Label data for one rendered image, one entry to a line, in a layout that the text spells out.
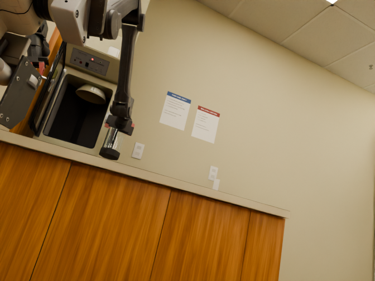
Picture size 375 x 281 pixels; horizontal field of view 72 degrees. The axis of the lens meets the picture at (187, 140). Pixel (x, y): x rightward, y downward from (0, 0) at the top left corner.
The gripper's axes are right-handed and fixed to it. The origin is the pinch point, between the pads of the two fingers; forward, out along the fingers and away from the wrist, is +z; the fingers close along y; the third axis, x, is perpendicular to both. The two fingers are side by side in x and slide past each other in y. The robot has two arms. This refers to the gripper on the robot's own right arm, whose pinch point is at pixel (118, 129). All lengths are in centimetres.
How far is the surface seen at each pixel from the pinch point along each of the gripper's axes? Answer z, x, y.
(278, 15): 7, -156, -98
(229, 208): -14, 26, -64
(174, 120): 48, -42, -41
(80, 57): -0.8, -31.1, 30.6
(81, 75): 6.6, -25.5, 27.5
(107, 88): 7.7, -24.6, 12.8
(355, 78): 28, -163, -224
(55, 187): -12.9, 37.6, 15.9
